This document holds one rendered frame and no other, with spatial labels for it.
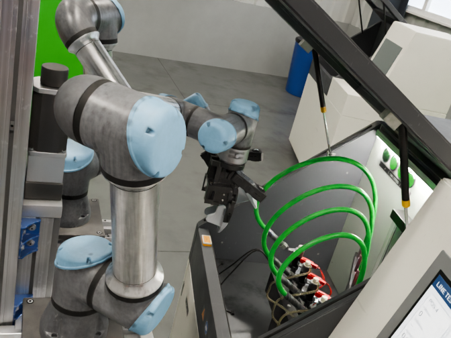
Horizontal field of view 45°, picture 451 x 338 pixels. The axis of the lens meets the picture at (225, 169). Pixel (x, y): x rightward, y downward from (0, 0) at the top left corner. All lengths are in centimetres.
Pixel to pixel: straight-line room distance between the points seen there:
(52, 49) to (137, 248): 369
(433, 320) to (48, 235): 88
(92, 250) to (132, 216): 25
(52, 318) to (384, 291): 73
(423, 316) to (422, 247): 15
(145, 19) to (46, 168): 670
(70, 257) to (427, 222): 76
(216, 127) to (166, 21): 686
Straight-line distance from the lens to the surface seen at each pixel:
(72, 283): 117
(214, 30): 820
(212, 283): 169
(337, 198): 200
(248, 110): 127
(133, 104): 83
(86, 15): 152
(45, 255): 142
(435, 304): 117
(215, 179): 135
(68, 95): 88
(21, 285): 147
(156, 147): 82
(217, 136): 117
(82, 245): 119
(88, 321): 124
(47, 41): 457
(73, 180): 160
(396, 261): 129
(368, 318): 132
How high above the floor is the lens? 193
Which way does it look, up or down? 24 degrees down
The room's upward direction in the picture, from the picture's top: 14 degrees clockwise
